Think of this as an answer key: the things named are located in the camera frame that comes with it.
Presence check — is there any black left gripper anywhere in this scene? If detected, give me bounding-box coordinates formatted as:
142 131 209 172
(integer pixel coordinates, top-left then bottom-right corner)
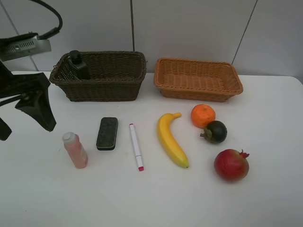
0 63 56 141

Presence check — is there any pink bottle white cap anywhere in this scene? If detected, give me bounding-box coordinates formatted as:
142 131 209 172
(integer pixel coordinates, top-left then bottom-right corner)
62 132 88 169

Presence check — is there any black plastic bottle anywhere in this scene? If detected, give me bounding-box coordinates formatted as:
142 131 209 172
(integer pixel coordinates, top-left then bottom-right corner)
68 50 90 80

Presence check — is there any black whiteboard eraser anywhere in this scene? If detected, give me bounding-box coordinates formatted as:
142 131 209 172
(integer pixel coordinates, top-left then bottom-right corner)
96 117 118 151

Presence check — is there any white marker pink cap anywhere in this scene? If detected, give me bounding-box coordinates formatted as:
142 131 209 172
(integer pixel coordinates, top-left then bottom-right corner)
129 123 144 172

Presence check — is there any yellow banana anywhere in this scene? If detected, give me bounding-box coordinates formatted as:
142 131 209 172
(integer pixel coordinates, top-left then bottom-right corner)
157 113 189 168

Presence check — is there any orange mandarin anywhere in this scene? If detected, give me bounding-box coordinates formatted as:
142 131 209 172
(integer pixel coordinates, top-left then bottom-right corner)
191 104 216 129

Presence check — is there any dark purple mangosteen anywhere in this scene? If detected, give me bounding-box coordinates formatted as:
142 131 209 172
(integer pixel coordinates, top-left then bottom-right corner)
200 121 227 144

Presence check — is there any red pomegranate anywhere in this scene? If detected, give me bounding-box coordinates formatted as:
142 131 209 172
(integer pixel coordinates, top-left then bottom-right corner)
214 149 250 182

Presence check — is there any dark brown wicker basket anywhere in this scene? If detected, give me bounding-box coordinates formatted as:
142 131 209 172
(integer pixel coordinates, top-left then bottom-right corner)
49 51 146 102

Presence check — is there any orange wicker basket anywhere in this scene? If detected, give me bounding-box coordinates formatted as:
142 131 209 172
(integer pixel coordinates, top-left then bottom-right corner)
154 58 243 102

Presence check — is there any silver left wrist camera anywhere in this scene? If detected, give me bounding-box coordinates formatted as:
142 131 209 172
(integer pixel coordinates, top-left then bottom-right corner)
0 33 52 61

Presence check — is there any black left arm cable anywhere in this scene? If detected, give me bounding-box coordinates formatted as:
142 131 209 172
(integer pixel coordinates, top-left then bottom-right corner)
30 0 63 40

